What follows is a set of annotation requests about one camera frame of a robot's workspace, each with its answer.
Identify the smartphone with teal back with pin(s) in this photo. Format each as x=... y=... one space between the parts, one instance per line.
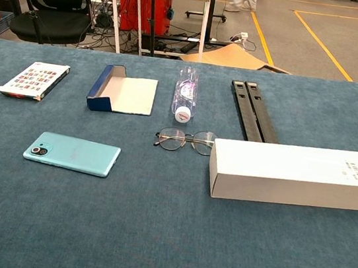
x=76 y=154

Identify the thin black-rimmed glasses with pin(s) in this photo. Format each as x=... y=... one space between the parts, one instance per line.
x=171 y=139

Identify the clear plastic water bottle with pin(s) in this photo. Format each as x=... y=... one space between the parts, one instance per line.
x=185 y=91

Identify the open blue cardboard box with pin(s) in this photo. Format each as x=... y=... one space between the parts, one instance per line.
x=127 y=95

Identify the black folded laptop stand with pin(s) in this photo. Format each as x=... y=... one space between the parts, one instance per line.
x=248 y=117

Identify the tan cardboard sheet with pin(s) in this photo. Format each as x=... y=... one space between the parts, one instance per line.
x=230 y=56

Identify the blue table cloth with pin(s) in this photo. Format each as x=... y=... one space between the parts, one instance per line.
x=152 y=230

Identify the small white socket block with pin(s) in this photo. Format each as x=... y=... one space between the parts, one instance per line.
x=244 y=37

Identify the long white cardboard box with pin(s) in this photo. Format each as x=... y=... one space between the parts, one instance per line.
x=293 y=176

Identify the red cabinet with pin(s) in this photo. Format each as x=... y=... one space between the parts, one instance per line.
x=149 y=13

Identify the black rolling stand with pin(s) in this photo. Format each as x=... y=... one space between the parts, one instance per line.
x=213 y=9

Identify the white paperback book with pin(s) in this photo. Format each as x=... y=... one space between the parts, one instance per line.
x=30 y=79

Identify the black camera tripod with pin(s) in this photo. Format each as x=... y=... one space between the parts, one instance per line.
x=152 y=13

